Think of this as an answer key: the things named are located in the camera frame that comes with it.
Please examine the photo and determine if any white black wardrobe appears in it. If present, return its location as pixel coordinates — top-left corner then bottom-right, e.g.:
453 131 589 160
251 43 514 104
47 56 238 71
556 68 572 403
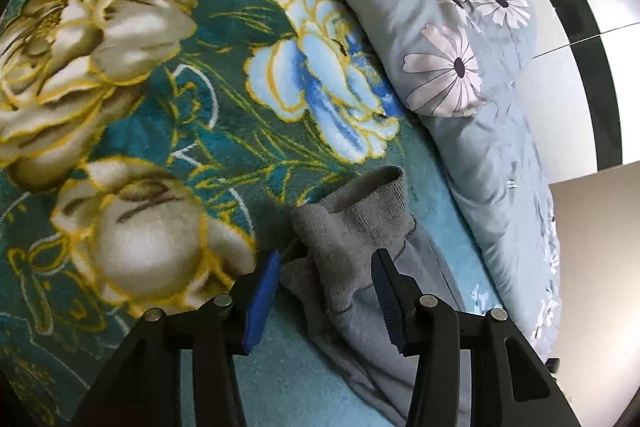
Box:
516 0 639 183

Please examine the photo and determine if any green floral blanket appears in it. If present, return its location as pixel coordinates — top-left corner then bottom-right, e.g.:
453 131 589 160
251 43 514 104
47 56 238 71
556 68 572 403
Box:
1 0 498 426

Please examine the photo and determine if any light blue floral duvet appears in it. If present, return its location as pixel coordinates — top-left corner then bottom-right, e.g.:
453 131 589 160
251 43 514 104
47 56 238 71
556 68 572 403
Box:
345 0 562 358

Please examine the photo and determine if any grey knit sweater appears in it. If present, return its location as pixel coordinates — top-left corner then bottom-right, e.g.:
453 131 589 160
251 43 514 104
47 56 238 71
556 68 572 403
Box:
281 166 464 426

